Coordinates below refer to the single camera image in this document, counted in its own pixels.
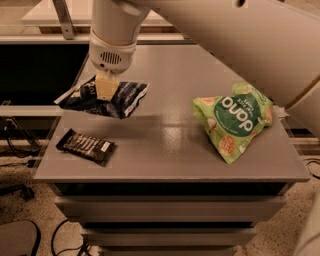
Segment blue chip bag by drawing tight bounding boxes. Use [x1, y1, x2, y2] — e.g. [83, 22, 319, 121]
[54, 77, 149, 119]

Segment black chair base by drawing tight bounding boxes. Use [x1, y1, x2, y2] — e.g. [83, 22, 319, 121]
[0, 184, 35, 201]

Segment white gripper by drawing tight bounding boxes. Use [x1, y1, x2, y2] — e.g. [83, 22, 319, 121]
[89, 31, 136, 101]

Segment metal railing frame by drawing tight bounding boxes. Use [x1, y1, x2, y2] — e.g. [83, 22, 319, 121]
[0, 0, 194, 46]

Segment green rice chips bag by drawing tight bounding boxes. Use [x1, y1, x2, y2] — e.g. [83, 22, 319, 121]
[192, 83, 273, 164]

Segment grey chair seat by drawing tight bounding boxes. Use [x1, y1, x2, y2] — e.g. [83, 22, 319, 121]
[0, 220, 41, 256]

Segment black chocolate rxbar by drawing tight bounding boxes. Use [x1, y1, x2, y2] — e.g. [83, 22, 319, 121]
[56, 129, 114, 166]

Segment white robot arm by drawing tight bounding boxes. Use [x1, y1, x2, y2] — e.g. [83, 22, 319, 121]
[89, 0, 320, 136]

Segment black cable at right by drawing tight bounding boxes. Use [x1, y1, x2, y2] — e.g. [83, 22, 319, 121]
[302, 157, 320, 180]

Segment black floor cables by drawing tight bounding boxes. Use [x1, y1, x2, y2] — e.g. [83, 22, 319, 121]
[50, 218, 93, 256]

